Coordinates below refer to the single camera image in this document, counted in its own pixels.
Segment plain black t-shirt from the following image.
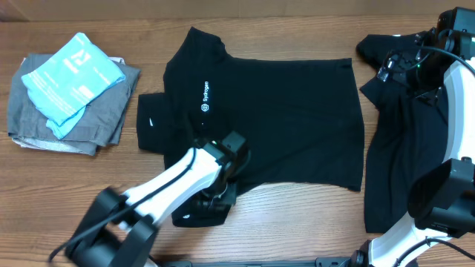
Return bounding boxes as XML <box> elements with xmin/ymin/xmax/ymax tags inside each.
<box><xmin>355</xmin><ymin>32</ymin><xmax>452</xmax><ymax>234</ymax></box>

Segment black polo shirt with logo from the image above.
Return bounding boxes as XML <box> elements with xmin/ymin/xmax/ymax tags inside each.
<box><xmin>135</xmin><ymin>26</ymin><xmax>365</xmax><ymax>228</ymax></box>

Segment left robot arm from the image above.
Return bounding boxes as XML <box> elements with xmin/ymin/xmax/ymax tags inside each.
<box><xmin>60</xmin><ymin>131</ymin><xmax>250</xmax><ymax>267</ymax></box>

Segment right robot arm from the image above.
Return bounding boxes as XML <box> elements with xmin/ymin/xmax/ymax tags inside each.
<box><xmin>345</xmin><ymin>7</ymin><xmax>474</xmax><ymax>266</ymax></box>

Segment folded grey garment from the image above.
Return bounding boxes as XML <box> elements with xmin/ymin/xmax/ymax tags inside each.
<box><xmin>7</xmin><ymin>53</ymin><xmax>142</xmax><ymax>156</ymax></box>

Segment white folded cloth underneath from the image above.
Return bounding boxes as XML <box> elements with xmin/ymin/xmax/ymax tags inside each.
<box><xmin>11</xmin><ymin>56</ymin><xmax>126</xmax><ymax>154</ymax></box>

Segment folded light blue garment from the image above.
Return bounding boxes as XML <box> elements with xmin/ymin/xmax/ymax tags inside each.
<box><xmin>21</xmin><ymin>33</ymin><xmax>125</xmax><ymax>139</ymax></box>

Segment brown cardboard barrier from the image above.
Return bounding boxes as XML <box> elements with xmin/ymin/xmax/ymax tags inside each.
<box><xmin>1</xmin><ymin>0</ymin><xmax>474</xmax><ymax>22</ymax></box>

